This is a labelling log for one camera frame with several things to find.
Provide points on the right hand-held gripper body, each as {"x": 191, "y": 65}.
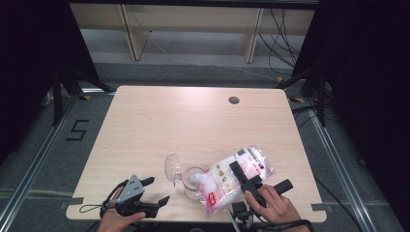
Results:
{"x": 252, "y": 188}

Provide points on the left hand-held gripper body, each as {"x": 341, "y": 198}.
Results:
{"x": 132, "y": 190}

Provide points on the red and white sugar bag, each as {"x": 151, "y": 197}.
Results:
{"x": 222, "y": 183}

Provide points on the clear jar with hinged lid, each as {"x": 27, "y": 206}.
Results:
{"x": 174, "y": 169}

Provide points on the person's right hand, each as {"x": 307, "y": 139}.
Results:
{"x": 274, "y": 208}

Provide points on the person's left hand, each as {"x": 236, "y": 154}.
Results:
{"x": 112, "y": 222}

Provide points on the grey tape strip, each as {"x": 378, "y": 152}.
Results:
{"x": 72, "y": 201}
{"x": 320, "y": 207}

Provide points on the yellow and black tape piece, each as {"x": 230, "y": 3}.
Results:
{"x": 85, "y": 97}
{"x": 297, "y": 100}

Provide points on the black metal stand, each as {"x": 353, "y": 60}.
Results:
{"x": 58, "y": 96}
{"x": 320, "y": 96}

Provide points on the black curtain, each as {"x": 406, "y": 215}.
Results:
{"x": 370, "y": 80}
{"x": 29, "y": 64}

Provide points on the metal floor rail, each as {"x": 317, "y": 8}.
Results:
{"x": 35, "y": 167}
{"x": 338, "y": 167}

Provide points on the light wooden shelf frame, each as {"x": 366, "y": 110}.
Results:
{"x": 135, "y": 42}

